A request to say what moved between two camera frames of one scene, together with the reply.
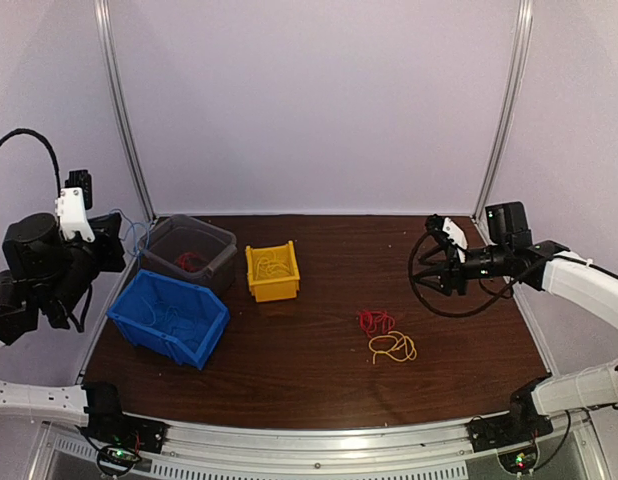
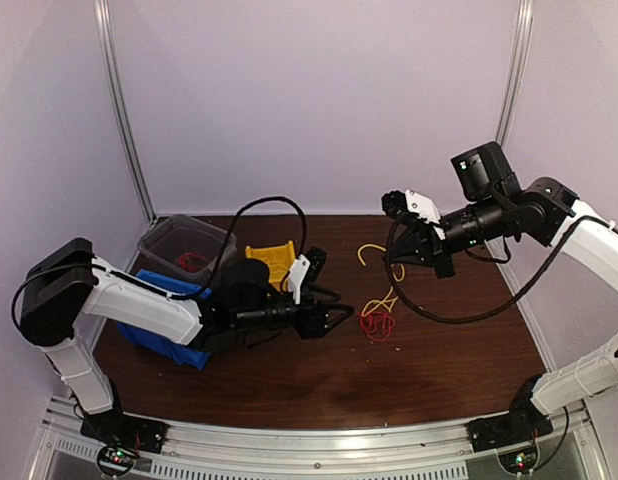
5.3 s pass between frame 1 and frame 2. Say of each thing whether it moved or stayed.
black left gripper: moved
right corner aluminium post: stayed
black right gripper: moved
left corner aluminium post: stayed
